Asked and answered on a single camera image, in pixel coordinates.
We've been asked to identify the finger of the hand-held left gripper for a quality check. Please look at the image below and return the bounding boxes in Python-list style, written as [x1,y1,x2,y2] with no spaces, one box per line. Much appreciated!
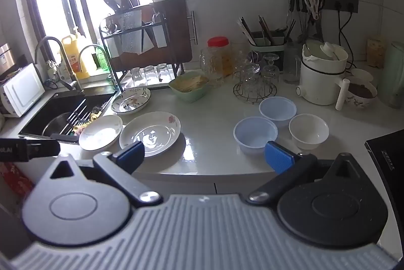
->
[26,139,61,160]

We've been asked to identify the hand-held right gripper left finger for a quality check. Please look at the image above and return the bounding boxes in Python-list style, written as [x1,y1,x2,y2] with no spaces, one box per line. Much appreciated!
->
[41,141,163,208]

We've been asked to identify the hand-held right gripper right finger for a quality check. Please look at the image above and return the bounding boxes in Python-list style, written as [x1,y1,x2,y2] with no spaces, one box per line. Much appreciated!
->
[246,140,367,206]

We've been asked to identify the translucent plastic bowl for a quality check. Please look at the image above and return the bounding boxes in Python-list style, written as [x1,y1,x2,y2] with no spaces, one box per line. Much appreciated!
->
[234,117,279,155]
[259,96,298,128]

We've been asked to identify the large white flower plate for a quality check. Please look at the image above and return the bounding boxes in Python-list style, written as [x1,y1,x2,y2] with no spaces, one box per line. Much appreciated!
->
[119,111,182,157]

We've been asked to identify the small plain white plate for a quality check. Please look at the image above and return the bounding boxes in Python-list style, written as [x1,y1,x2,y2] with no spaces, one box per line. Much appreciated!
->
[78,115,123,151]

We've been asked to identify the squirrel patterned plate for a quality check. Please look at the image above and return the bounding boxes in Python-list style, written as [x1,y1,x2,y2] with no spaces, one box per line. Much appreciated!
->
[111,87,152,115]

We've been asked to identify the black pan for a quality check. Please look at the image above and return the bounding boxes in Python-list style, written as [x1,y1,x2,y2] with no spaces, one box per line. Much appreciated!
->
[42,112,83,145]

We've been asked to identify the red patterned cloth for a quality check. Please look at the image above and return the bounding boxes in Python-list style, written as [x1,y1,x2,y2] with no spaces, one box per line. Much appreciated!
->
[0,163,34,205]

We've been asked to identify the black kitchen sink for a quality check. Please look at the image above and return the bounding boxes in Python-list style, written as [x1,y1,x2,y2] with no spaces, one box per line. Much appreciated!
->
[18,90,118,142]

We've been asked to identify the white ceramic bowl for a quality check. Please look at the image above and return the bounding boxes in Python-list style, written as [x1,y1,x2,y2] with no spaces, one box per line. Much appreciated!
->
[288,113,330,151]

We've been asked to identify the bundle of black chopsticks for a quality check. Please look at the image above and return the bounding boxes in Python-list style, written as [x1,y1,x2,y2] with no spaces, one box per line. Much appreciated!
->
[61,99,88,135]

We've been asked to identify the white countertop appliance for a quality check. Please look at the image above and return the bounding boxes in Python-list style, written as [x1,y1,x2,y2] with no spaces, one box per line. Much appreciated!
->
[0,63,46,118]

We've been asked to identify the white drain tray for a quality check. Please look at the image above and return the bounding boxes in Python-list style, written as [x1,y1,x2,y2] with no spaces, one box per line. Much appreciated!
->
[119,69,178,91]

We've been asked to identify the small clear tumbler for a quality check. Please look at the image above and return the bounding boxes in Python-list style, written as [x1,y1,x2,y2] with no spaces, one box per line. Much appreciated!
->
[157,63,174,83]
[143,65,158,84]
[130,67,143,86]

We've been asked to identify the green plastic basket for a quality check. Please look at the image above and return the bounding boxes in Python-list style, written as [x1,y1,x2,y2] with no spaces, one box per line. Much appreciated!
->
[168,71,211,103]

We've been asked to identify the clear drinking glass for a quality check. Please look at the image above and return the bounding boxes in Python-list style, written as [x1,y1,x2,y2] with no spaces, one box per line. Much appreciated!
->
[262,54,280,85]
[240,63,261,94]

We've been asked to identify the white electric cooker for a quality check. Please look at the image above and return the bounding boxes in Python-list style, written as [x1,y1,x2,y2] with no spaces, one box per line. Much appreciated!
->
[296,39,351,110]

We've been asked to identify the clear glass pitcher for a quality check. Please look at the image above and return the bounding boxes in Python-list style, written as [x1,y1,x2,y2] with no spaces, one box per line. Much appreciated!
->
[282,39,302,84]

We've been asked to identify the bundle of dry noodles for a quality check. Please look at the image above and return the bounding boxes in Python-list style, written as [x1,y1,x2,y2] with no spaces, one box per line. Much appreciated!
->
[174,73,209,92]

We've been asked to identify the metal canister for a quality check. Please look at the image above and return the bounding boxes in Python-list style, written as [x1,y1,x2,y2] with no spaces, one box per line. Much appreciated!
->
[0,43,14,67]

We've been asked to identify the yellow detergent bottle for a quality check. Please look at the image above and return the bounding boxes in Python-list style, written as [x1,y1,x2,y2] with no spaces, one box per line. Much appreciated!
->
[61,26,91,80]

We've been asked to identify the green bottle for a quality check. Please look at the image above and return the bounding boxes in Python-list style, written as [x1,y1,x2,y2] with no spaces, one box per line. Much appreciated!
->
[93,47,110,70]

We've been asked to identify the dark tall faucet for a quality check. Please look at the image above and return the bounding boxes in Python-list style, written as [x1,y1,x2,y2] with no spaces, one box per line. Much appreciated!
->
[34,36,84,93]

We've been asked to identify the green chopstick holder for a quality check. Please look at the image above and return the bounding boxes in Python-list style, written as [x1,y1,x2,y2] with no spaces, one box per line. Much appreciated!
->
[249,31,286,69]

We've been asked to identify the patterned bowl with dark contents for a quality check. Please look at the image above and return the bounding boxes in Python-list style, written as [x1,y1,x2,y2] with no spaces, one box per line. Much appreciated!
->
[344,76,378,109]

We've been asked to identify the black cooktop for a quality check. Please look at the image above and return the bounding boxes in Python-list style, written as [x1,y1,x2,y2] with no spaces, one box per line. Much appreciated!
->
[364,131,404,196]

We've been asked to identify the chrome faucet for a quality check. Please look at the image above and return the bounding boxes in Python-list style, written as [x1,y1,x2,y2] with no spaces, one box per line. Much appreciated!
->
[77,44,122,94]

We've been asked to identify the glass jar with red lid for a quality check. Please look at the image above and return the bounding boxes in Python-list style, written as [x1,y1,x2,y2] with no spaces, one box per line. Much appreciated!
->
[207,36,233,83]

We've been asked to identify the small white bowl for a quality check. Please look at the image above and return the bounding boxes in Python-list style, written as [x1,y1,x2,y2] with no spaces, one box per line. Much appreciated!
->
[351,68,374,83]

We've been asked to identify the translucent textured cutting board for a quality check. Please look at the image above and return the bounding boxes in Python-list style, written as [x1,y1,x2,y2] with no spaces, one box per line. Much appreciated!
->
[120,9,143,55]

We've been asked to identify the dark wooden cutting board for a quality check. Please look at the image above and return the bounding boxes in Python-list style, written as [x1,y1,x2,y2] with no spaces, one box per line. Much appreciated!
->
[110,0,199,72]

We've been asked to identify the bunch of chopsticks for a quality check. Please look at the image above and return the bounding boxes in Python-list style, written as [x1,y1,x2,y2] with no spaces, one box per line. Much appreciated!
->
[237,16,297,46]

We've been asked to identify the pale green container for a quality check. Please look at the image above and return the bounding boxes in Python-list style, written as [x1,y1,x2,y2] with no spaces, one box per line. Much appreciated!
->
[377,41,404,109]

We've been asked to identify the brown packet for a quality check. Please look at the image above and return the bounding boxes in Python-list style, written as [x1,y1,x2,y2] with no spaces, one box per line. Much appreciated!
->
[367,36,387,67]

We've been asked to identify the kitchen scissors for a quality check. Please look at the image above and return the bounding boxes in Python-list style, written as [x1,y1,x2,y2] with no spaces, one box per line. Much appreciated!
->
[304,0,325,20]

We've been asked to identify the black power strip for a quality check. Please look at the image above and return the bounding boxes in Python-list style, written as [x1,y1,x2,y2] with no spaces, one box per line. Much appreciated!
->
[320,0,359,13]

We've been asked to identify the wire cup rack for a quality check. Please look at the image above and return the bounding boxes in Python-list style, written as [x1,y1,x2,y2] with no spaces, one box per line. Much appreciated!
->
[233,82,277,104]

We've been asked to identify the black wire dish rack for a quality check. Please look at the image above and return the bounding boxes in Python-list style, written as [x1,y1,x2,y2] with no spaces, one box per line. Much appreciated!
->
[99,3,185,94]

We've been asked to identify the black power cable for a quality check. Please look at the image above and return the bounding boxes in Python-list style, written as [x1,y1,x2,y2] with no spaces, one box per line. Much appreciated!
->
[337,9,352,70]

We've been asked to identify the black handled hanging utensil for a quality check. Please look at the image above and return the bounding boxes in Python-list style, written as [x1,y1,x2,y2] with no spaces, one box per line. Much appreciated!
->
[289,0,304,37]

